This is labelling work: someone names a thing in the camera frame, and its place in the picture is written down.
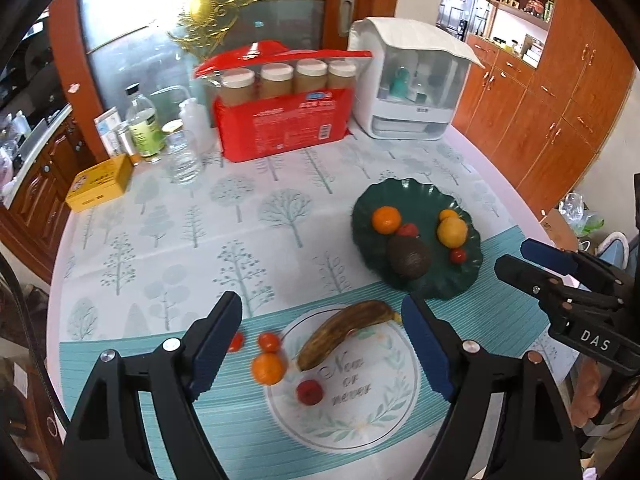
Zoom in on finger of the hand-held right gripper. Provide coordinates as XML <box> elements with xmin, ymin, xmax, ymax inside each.
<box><xmin>520</xmin><ymin>239</ymin><xmax>632</xmax><ymax>291</ymax></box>
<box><xmin>494</xmin><ymin>254</ymin><xmax>623</xmax><ymax>313</ymax></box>

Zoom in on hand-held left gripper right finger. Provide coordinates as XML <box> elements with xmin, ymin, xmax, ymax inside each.
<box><xmin>401</xmin><ymin>294</ymin><xmax>586</xmax><ymax>480</ymax></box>

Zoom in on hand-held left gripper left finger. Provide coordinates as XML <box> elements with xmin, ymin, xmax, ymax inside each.
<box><xmin>59</xmin><ymin>291</ymin><xmax>244</xmax><ymax>480</ymax></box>

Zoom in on large yellow orange with sticker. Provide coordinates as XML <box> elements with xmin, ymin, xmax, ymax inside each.
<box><xmin>437</xmin><ymin>217</ymin><xmax>469</xmax><ymax>249</ymax></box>

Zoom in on overripe brown banana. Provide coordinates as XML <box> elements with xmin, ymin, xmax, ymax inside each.
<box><xmin>296</xmin><ymin>300</ymin><xmax>403</xmax><ymax>372</ymax></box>

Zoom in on dark avocado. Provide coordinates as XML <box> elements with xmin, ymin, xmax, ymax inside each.
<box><xmin>388</xmin><ymin>234</ymin><xmax>432</xmax><ymax>279</ymax></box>

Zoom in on white round printed plate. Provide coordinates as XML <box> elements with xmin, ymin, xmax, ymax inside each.
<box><xmin>264</xmin><ymin>305</ymin><xmax>423</xmax><ymax>451</ymax></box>

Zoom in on dark green scalloped plate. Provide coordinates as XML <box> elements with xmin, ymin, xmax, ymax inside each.
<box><xmin>351</xmin><ymin>177</ymin><xmax>483</xmax><ymax>301</ymax></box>

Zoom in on orange mandarin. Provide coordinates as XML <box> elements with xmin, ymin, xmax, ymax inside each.
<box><xmin>251</xmin><ymin>352</ymin><xmax>286</xmax><ymax>386</ymax></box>
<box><xmin>371</xmin><ymin>206</ymin><xmax>402</xmax><ymax>235</ymax></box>

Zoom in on person's right hand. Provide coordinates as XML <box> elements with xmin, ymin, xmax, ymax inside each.
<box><xmin>572</xmin><ymin>359</ymin><xmax>618</xmax><ymax>431</ymax></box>

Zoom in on clear plastic bag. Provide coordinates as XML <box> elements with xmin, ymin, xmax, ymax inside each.
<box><xmin>557</xmin><ymin>192</ymin><xmax>607</xmax><ymax>237</ymax></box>

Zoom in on tall wooden cabinets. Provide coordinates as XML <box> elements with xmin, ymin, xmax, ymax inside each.
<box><xmin>452</xmin><ymin>0</ymin><xmax>638</xmax><ymax>217</ymax></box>

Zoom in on clear drinking glass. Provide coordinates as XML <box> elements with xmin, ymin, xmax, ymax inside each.
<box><xmin>164</xmin><ymin>130</ymin><xmax>204</xmax><ymax>186</ymax></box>

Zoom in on yellow cardboard box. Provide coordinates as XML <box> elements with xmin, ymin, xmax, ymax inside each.
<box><xmin>65</xmin><ymin>154</ymin><xmax>134</xmax><ymax>212</ymax></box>

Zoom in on translucent plastic squeeze bottle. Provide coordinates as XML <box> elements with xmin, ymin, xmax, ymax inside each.
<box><xmin>179</xmin><ymin>100</ymin><xmax>217</xmax><ymax>157</ymax></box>

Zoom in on small metal can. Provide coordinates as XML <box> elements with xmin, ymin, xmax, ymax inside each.
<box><xmin>114</xmin><ymin>122</ymin><xmax>139</xmax><ymax>159</ymax></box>

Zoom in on white storage box with window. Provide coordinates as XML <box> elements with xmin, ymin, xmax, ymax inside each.
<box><xmin>347</xmin><ymin>17</ymin><xmax>487</xmax><ymax>140</ymax></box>

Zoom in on clear bottle with green label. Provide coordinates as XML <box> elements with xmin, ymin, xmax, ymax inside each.
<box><xmin>124</xmin><ymin>84</ymin><xmax>166</xmax><ymax>164</ymax></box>

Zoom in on red box of jars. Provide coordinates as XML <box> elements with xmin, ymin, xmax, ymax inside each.
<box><xmin>194</xmin><ymin>40</ymin><xmax>374</xmax><ymax>163</ymax></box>

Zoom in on white paper carton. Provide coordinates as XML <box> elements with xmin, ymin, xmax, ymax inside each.
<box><xmin>94</xmin><ymin>107</ymin><xmax>124</xmax><ymax>159</ymax></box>

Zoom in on wooden kitchen cabinet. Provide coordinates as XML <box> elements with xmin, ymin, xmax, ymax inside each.
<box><xmin>0</xmin><ymin>110</ymin><xmax>88</xmax><ymax>271</ymax></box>

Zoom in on beige jar with white lid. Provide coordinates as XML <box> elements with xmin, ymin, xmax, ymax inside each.
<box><xmin>259</xmin><ymin>63</ymin><xmax>294</xmax><ymax>98</ymax></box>
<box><xmin>327</xmin><ymin>60</ymin><xmax>358</xmax><ymax>92</ymax></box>
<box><xmin>221</xmin><ymin>69</ymin><xmax>256</xmax><ymax>107</ymax></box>
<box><xmin>294</xmin><ymin>58</ymin><xmax>328</xmax><ymax>95</ymax></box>

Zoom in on gold door ornament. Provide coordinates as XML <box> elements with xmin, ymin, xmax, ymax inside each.
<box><xmin>166</xmin><ymin>0</ymin><xmax>262</xmax><ymax>57</ymax></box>

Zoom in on metal door handle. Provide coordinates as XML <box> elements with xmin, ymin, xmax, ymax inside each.
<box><xmin>337</xmin><ymin>0</ymin><xmax>359</xmax><ymax>37</ymax></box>

